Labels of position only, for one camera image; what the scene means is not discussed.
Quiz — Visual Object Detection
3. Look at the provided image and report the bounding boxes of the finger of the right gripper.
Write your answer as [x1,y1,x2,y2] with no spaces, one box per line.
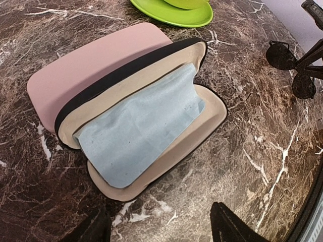
[296,39,322,76]

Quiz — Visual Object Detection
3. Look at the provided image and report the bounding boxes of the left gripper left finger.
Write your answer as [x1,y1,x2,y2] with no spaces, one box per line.
[60,206,111,241]

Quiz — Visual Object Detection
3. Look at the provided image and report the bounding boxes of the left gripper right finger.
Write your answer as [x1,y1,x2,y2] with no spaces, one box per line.
[210,202,262,241]

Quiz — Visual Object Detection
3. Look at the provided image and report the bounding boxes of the black sunglasses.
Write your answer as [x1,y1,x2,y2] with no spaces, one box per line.
[265,39,317,99]

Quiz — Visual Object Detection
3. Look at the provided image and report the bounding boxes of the black glasses case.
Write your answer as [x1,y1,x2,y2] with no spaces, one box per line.
[55,38,227,202]

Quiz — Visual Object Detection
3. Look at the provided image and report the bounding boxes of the pink glasses case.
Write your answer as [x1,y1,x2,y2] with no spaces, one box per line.
[27,23,172,133]

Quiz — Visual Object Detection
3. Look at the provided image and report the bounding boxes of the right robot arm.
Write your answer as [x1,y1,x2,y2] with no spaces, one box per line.
[296,1,322,80]

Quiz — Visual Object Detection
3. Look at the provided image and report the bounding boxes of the green bowl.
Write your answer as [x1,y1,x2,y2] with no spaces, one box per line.
[165,0,209,10]

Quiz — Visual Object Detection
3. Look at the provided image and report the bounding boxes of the green plate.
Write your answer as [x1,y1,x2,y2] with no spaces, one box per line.
[130,1,213,28]

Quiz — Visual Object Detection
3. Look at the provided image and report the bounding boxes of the black table front rail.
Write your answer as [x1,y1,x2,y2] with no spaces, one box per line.
[284,172,322,241]

